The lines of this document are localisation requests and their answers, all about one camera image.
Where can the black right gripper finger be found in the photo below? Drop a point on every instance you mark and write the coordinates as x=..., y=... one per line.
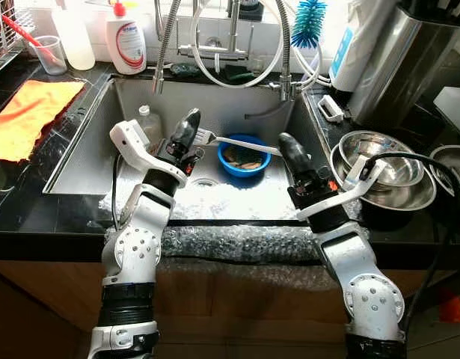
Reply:
x=302, y=161
x=287, y=157

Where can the long silver metal utensil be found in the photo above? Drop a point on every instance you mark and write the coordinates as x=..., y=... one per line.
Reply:
x=244, y=143

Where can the steel bowl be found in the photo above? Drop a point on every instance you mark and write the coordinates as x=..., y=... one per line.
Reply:
x=379, y=146

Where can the wide steel basin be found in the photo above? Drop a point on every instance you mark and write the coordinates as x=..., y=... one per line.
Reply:
x=402, y=200

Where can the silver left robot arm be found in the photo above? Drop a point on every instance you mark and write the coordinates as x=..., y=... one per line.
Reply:
x=136, y=254

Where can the clear plastic bottle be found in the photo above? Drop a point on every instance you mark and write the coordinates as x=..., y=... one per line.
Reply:
x=149, y=123

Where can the stainless steel sink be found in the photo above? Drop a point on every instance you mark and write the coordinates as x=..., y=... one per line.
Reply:
x=215, y=105

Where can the blue plastic bowl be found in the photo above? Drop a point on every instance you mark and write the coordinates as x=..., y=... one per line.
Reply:
x=230, y=168

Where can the dark sponge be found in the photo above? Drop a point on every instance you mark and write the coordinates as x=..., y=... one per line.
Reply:
x=184, y=71

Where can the small white box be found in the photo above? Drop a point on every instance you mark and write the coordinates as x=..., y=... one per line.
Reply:
x=330, y=108

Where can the green sponge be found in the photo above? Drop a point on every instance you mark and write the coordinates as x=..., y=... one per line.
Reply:
x=239, y=72

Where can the chrome spring faucet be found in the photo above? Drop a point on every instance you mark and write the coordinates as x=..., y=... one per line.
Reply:
x=166, y=45

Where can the clear bubble wrap sheet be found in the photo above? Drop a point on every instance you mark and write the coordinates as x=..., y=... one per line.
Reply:
x=230, y=239

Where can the white red soap dispenser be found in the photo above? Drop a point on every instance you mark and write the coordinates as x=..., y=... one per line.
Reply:
x=126, y=45

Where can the white container blue label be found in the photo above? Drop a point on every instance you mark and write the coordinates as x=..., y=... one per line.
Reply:
x=349, y=52

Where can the steel knife block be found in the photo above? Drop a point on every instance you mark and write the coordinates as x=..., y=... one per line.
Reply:
x=398, y=67

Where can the translucent white bottle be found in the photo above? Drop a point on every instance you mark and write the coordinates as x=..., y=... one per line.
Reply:
x=74, y=41

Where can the blue bottle brush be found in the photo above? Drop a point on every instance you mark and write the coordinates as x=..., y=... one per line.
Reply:
x=309, y=22

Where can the steel plate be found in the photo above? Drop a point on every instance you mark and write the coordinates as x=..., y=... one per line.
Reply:
x=450, y=161

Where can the wooden sink cabinet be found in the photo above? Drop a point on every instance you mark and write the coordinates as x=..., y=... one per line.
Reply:
x=244, y=314

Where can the clear plastic cup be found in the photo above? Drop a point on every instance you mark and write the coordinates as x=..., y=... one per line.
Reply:
x=51, y=60

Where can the orange cleaning cloth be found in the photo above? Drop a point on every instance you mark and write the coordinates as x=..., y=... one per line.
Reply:
x=31, y=116

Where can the white ribbed appliance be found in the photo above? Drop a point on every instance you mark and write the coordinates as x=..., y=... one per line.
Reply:
x=454, y=112

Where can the small orange object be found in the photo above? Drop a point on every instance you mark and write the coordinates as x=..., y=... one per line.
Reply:
x=453, y=307

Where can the red plastic stick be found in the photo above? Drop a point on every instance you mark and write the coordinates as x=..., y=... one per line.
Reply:
x=20, y=30

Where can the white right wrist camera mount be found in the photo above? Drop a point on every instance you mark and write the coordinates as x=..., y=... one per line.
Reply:
x=342, y=198

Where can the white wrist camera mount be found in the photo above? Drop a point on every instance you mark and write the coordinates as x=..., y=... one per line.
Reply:
x=129, y=134
x=342, y=198

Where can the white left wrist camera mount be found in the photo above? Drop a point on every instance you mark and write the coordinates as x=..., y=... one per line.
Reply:
x=129, y=134

